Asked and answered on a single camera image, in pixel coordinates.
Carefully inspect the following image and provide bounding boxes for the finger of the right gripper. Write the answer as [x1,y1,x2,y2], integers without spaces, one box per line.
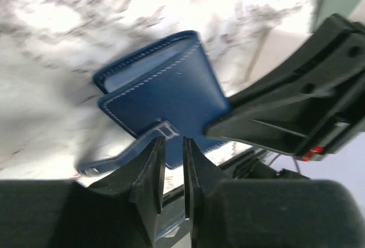
[204,14,364,156]

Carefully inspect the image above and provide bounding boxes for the blue leather card holder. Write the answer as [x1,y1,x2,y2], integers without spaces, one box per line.
[79,30,231,177]

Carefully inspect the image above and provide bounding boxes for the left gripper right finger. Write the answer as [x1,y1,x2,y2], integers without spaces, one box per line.
[182,138,364,247]

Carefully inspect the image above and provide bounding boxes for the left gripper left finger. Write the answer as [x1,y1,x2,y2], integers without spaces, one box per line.
[1,137,165,247]

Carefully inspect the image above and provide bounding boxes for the white plastic tray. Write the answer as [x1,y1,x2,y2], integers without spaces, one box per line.
[245,29,311,87]

